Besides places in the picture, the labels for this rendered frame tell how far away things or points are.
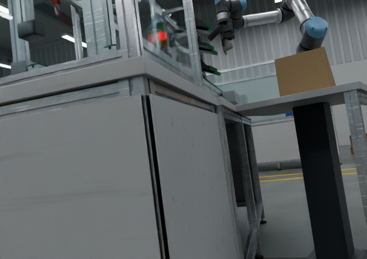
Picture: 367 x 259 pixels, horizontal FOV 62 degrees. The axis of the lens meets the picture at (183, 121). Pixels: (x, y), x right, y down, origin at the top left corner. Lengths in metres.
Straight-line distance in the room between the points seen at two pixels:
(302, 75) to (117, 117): 1.37
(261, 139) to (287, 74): 4.03
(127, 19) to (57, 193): 0.32
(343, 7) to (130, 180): 10.82
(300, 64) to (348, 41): 9.09
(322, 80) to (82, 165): 1.41
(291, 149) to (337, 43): 5.67
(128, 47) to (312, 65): 1.32
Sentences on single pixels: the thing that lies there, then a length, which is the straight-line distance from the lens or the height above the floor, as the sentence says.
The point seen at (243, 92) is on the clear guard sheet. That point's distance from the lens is 5.84.
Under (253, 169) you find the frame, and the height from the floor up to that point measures 0.43.
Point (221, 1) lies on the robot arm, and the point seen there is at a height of 1.54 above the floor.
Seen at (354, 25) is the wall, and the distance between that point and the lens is 11.00.
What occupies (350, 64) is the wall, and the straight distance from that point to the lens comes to 10.71.
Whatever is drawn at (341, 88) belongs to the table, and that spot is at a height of 0.85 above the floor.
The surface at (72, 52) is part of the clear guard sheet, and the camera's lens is 0.62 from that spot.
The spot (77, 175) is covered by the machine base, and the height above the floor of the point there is 0.68.
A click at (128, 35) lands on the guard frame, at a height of 0.91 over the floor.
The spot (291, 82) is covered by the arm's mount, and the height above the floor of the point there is 0.96.
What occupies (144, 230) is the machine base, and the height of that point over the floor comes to 0.59.
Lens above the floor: 0.71
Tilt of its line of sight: 4 degrees up
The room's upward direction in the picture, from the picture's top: 8 degrees counter-clockwise
